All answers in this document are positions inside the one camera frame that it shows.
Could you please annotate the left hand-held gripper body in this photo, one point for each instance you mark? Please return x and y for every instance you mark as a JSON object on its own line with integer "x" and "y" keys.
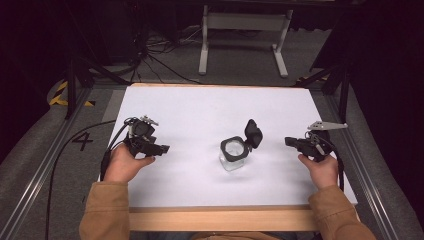
{"x": 141, "y": 131}

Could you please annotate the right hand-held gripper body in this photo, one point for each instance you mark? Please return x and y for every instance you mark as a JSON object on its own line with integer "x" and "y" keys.
{"x": 315, "y": 145}

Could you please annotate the person's right hand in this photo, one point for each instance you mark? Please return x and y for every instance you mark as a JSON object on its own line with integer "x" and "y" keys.
{"x": 321, "y": 173}

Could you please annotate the person's left hand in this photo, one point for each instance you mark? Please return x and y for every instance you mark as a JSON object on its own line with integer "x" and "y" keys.
{"x": 124, "y": 165}

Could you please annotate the clear glass jar black lid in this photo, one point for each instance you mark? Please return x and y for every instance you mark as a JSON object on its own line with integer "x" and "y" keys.
{"x": 237, "y": 150}

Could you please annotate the white table sheet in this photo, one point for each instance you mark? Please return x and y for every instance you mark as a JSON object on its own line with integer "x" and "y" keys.
{"x": 206, "y": 110}

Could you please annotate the black metal stand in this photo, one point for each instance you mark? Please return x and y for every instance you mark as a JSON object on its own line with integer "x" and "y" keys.
{"x": 71, "y": 86}
{"x": 343, "y": 90}

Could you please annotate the aluminium floor rail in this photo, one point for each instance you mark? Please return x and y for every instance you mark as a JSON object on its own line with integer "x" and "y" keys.
{"x": 363, "y": 173}
{"x": 40, "y": 173}

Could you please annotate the white metal table frame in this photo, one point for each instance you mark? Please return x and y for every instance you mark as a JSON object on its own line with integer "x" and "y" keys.
{"x": 246, "y": 21}

